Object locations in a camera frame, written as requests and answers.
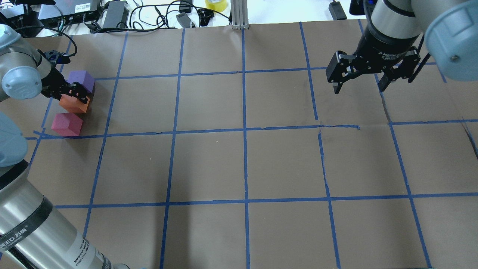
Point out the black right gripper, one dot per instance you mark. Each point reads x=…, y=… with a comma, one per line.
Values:
x=384, y=47

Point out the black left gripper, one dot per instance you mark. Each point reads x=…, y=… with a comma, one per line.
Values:
x=57, y=82

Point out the orange foam cube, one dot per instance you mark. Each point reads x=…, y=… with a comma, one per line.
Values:
x=74, y=105

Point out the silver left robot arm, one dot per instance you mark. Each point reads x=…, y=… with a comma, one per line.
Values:
x=33, y=232

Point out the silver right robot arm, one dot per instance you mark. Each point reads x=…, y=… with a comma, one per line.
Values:
x=401, y=35

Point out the purple foam cube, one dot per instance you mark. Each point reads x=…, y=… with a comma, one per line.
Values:
x=83, y=78

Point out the pink foam cube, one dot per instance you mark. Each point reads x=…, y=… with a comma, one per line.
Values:
x=67, y=124

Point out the black power adapter brick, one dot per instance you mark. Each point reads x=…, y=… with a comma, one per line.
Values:
x=336, y=10

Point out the large black power adapter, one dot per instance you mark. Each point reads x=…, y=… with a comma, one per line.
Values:
x=116, y=14

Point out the brown paper table mat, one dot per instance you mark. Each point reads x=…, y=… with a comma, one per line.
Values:
x=213, y=148

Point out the yellow tape roll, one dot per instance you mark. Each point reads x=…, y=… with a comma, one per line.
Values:
x=216, y=5

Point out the aluminium frame post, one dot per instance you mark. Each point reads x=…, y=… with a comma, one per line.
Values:
x=239, y=14

